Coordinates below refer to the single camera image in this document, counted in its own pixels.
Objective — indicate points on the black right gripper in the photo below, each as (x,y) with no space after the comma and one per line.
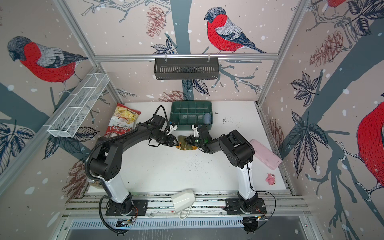
(192,142)

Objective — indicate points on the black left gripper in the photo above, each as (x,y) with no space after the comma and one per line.
(171,141)

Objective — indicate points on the olive yellow sock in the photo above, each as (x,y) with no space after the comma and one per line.
(183,146)

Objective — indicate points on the green compartment tray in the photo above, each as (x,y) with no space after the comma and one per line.
(187,113)

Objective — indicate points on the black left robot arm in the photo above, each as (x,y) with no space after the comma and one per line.
(105,161)

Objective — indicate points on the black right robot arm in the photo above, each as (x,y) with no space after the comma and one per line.
(240,154)

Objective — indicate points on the grey rolled item in tray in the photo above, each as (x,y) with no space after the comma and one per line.
(207,119)

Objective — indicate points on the red chips bag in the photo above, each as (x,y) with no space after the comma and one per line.
(122,121)

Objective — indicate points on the black hanging basket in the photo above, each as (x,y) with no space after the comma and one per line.
(186,69)

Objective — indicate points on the pink pig toy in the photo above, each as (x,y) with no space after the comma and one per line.
(271,179)

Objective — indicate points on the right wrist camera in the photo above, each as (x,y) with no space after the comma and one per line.
(195,130)

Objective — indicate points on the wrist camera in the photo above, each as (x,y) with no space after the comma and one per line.
(161,122)
(195,130)

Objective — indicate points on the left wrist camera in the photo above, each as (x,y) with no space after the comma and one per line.
(161,122)

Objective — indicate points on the white overhead camera box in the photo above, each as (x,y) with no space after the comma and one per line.
(183,200)

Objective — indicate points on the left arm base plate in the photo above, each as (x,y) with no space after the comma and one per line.
(135,207)

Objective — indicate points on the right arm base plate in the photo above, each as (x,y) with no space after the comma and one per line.
(240,207)

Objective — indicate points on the white wire mesh basket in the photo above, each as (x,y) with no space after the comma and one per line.
(71,118)

